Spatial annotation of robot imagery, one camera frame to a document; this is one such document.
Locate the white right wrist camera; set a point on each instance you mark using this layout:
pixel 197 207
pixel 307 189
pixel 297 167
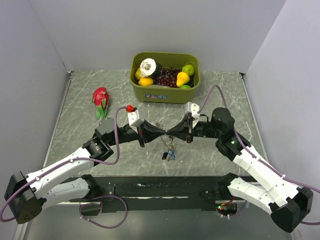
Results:
pixel 192 115

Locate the white black cylinder roll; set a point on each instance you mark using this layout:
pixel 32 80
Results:
pixel 150 68

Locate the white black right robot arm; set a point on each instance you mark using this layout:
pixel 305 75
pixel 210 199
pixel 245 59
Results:
pixel 287 202

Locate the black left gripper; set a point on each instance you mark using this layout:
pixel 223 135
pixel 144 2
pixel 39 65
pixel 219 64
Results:
pixel 148 132

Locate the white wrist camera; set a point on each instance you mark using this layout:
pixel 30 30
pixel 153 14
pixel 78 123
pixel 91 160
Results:
pixel 192 115
pixel 135 117

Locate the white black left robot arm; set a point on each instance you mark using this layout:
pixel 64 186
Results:
pixel 28 194

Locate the green fruit toy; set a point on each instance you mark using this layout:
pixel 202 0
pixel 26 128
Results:
pixel 185 87

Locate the red dragon fruit toy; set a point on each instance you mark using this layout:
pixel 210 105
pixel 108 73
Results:
pixel 100 99

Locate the green lime toy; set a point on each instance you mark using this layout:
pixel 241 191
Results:
pixel 188 69

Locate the olive green plastic bin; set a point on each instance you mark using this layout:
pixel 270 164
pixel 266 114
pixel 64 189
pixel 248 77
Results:
pixel 160 94

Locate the large silver toothed keyring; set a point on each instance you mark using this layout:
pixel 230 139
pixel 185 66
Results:
pixel 168 143

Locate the blue tag key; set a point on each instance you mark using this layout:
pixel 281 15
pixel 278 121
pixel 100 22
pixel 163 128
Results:
pixel 171 154

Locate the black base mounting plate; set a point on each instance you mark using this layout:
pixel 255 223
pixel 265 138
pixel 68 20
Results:
pixel 151 193

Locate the dark red grape bunch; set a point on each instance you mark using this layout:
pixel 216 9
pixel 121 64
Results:
pixel 168 77

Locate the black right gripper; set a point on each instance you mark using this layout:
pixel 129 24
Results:
pixel 180 130

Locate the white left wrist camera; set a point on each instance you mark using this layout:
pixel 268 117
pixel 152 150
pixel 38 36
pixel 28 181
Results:
pixel 135 117

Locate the yellow pear toy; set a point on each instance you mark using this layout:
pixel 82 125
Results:
pixel 182 79

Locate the yellow lemon toy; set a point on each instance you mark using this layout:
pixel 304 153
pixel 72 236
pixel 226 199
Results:
pixel 138 74

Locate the orange yellow mango toy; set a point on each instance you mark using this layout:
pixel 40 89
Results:
pixel 146 81

